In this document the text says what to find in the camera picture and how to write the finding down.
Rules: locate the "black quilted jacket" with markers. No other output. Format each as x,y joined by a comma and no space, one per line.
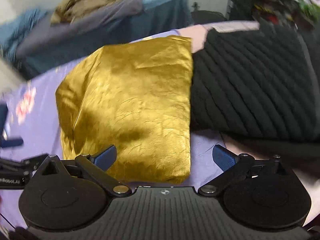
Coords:
260,87

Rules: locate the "light blue duvet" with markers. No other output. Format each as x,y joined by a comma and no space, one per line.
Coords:
13,33

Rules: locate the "gold satin jacket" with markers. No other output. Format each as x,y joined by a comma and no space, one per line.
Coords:
135,96

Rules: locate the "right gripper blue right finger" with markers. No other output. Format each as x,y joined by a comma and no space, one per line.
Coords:
235,169

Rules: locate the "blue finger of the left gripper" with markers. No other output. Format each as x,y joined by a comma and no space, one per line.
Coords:
4,143

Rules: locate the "black wire rack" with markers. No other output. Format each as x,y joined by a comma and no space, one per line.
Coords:
303,14

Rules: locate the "navy blue folded garment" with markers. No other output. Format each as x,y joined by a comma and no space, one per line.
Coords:
3,116

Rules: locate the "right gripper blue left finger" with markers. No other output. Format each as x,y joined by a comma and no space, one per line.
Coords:
94,167

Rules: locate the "blue covered bed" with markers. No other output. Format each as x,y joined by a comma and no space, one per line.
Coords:
158,16

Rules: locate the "grey blanket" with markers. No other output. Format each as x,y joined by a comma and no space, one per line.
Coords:
45,33

